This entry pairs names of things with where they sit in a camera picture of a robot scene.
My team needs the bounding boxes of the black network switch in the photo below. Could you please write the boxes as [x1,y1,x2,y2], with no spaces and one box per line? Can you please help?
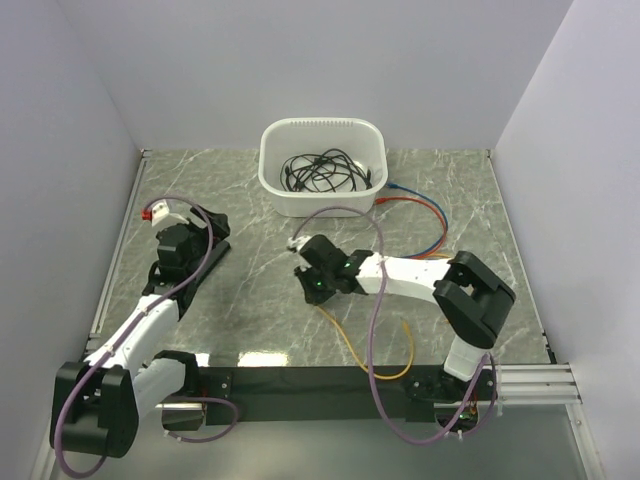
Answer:
[174,240,231,319]

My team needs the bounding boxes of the tangled black cables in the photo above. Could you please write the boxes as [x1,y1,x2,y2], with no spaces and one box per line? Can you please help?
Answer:
[279,148,375,194]

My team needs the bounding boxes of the aluminium frame rail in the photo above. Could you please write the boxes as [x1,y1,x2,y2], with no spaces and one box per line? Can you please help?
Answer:
[497,364,582,406]

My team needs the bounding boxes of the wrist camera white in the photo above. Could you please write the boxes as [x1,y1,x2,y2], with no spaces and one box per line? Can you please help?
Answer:
[286,235,311,253]
[141,200,188,232]

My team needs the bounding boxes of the red ethernet cable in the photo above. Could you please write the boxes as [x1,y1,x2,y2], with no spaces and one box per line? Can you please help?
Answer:
[374,196,448,260]

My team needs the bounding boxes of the yellow ethernet cable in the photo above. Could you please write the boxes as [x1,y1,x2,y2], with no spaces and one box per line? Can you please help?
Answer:
[317,253,454,381]

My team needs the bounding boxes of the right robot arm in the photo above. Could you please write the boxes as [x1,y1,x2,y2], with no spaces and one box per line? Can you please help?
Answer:
[287,234,516,399]

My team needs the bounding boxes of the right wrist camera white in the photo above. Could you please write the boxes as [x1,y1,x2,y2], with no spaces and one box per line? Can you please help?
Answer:
[286,235,311,253]

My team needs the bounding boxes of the blue ethernet cable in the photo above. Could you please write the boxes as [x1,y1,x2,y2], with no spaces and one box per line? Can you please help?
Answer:
[386,182,449,260]

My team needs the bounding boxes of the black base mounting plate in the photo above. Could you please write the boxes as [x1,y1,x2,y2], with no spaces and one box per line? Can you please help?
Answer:
[159,365,501,432]

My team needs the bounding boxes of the white plastic tub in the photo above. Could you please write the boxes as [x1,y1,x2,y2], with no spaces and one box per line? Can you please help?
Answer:
[258,117,389,217]

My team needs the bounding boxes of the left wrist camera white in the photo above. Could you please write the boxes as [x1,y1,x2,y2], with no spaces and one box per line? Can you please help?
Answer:
[141,200,188,232]

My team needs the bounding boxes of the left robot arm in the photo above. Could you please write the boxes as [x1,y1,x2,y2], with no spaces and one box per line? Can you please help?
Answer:
[50,199,230,458]

